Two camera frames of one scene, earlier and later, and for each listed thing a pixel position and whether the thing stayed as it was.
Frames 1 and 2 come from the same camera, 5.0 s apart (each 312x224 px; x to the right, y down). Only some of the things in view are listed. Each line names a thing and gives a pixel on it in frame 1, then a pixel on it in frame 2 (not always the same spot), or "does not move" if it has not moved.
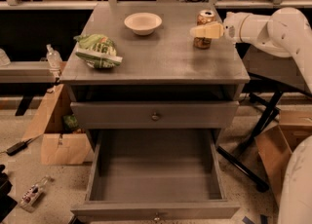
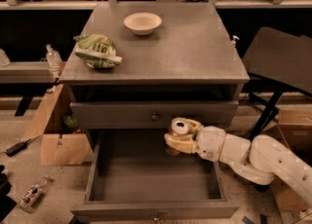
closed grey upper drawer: [155, 115] does not move
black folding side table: [275, 72] does not move
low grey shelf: [26, 71] does not move
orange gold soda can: [204, 17] -> [178, 127]
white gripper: [232, 27] -> [211, 142]
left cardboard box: [60, 143] does not move
